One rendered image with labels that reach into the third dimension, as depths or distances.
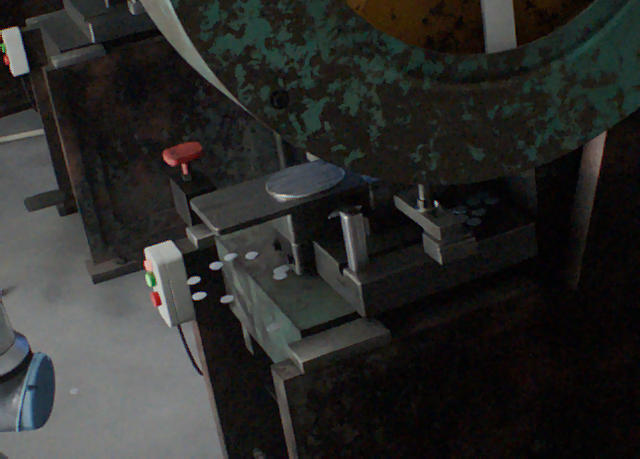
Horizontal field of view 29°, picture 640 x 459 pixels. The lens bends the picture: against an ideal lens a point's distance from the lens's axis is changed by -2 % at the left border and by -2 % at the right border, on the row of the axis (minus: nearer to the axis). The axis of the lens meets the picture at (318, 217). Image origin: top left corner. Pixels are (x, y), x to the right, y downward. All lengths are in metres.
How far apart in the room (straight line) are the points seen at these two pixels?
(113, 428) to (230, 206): 1.09
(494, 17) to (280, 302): 0.63
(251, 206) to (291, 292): 0.15
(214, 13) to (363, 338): 0.63
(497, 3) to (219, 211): 0.62
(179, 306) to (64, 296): 1.36
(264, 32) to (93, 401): 1.79
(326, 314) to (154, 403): 1.15
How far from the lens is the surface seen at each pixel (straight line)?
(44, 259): 3.79
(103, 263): 3.59
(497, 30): 1.51
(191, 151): 2.22
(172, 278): 2.17
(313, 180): 1.95
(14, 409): 1.86
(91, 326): 3.34
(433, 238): 1.83
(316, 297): 1.90
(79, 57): 3.39
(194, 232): 2.19
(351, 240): 1.80
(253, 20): 1.34
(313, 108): 1.40
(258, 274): 2.00
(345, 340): 1.79
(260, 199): 1.93
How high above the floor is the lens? 1.56
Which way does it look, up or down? 25 degrees down
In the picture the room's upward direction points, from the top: 10 degrees counter-clockwise
